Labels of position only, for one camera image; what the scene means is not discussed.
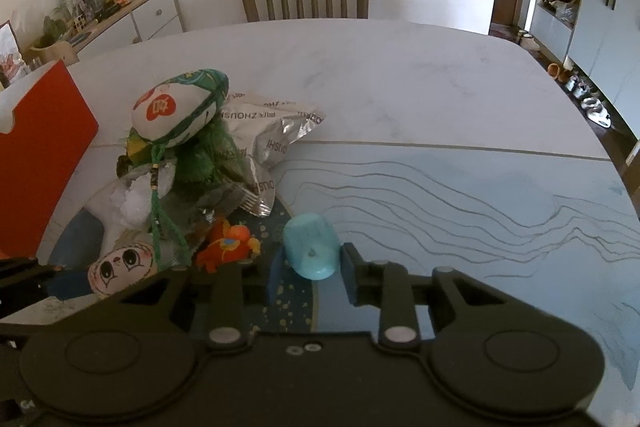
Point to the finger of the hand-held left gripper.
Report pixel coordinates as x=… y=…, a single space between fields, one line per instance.
x=20 y=287

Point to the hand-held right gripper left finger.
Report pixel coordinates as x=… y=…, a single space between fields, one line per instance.
x=274 y=279

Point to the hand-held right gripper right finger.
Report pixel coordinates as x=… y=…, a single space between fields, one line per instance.
x=350 y=279

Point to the blue plastic cup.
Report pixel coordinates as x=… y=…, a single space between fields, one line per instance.
x=310 y=242

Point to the orange toy figure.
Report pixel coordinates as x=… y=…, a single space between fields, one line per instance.
x=225 y=247

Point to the red cardboard box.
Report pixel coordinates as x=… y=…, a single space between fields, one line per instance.
x=45 y=157

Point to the silver foil snack bag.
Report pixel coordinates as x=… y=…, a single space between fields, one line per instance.
x=285 y=132

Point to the doll face plush toy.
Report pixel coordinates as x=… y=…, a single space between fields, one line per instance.
x=120 y=267

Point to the white green tasselled plush toy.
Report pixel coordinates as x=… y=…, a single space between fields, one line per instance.
x=175 y=107

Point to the glass vase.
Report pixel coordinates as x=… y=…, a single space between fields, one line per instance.
x=55 y=27

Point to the white wooden sideboard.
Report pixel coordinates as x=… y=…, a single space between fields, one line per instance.
x=155 y=14

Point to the orange slippers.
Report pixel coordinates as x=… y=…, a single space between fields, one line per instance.
x=555 y=70

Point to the grey white shoes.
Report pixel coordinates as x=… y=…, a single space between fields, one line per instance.
x=577 y=86

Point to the grey shoe cabinet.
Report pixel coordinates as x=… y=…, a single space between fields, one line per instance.
x=600 y=27

